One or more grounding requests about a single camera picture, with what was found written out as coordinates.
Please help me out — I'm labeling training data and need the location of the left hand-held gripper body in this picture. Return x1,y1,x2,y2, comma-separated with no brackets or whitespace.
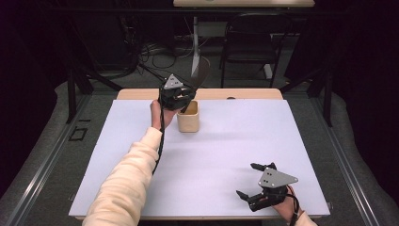
159,73,189,111

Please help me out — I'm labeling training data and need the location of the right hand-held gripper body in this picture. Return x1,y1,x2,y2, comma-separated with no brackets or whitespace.
248,167,299,212

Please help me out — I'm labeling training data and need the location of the dark brown comb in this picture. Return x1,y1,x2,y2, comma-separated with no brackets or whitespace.
181,56,211,115

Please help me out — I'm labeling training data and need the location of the cream square cup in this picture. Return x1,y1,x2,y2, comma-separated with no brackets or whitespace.
176,100,200,134

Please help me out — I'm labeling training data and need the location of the person's left hand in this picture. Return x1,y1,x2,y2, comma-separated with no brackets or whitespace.
150,99,181,132

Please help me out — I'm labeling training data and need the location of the person's right hand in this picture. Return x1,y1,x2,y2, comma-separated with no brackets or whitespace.
271,185,304,222

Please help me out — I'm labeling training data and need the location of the wooden table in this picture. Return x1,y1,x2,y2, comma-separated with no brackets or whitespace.
68,88,332,221

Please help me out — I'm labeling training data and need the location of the white table mat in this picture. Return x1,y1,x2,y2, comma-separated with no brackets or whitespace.
68,98,331,218

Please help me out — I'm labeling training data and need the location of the black folding chair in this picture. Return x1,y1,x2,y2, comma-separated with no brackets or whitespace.
218,12,295,89

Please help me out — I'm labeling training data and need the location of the wooden desk with white legs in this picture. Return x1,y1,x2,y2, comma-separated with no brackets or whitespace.
172,0,315,80

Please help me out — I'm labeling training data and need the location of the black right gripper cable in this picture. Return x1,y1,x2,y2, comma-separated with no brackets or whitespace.
285,193,301,226

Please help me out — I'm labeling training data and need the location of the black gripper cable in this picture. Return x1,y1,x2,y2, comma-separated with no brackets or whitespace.
285,193,301,226
152,89,167,175

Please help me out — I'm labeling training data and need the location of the bundle of floor cables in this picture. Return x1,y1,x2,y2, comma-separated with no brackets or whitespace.
125,18,197,81

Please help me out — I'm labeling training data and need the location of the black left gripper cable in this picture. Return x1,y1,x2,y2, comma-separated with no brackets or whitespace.
152,89,167,175

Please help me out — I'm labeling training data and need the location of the black metal frame stand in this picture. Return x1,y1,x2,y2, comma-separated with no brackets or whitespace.
65,60,124,125
279,66,334,128

